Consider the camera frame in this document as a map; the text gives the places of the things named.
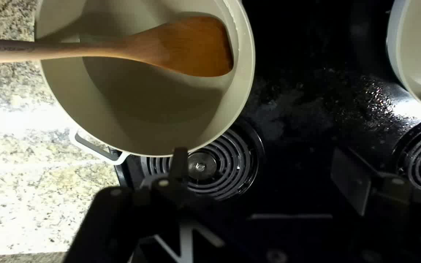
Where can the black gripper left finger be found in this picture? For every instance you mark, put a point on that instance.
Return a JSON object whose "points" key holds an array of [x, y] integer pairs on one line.
{"points": [[178, 170]]}

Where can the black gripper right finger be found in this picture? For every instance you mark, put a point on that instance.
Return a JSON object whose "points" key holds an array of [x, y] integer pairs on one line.
{"points": [[351, 181]]}

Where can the wooden spoon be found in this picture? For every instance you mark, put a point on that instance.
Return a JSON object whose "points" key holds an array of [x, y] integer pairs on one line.
{"points": [[185, 46]]}

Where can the black electric stove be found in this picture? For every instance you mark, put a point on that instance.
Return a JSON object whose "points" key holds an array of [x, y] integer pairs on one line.
{"points": [[317, 89]]}

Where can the white oval baking dish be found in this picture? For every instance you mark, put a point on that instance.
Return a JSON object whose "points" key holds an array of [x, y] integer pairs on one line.
{"points": [[415, 45]]}

